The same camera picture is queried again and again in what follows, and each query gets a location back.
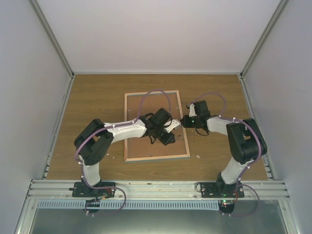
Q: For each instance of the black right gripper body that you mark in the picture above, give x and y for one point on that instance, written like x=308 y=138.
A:
x=190 y=124

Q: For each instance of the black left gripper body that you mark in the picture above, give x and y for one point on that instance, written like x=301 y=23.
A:
x=164 y=140

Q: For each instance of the turquoise picture frame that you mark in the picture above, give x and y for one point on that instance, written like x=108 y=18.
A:
x=140 y=149

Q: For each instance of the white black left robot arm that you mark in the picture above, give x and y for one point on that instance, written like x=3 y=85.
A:
x=94 y=141

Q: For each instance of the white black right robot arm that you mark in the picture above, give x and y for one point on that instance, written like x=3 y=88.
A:
x=246 y=142

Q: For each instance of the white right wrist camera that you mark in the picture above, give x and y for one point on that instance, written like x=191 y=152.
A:
x=191 y=109

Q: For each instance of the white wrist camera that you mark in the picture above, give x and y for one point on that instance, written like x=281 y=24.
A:
x=171 y=125
x=191 y=109

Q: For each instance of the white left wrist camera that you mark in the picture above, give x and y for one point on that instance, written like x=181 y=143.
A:
x=171 y=125

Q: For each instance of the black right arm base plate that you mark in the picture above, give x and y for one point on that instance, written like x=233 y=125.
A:
x=209 y=189

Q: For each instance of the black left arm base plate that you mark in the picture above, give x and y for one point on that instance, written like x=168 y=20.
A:
x=80 y=189

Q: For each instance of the aluminium front rail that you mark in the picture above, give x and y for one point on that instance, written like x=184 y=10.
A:
x=158 y=190

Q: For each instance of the grey slotted cable duct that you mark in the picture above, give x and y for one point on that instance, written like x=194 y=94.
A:
x=131 y=205

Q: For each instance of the aluminium corner post right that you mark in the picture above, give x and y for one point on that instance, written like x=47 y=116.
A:
x=263 y=37

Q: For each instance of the aluminium corner post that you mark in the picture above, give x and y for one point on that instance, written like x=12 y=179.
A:
x=40 y=15
x=263 y=37

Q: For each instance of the aluminium corner post left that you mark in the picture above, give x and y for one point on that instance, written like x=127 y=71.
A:
x=40 y=15

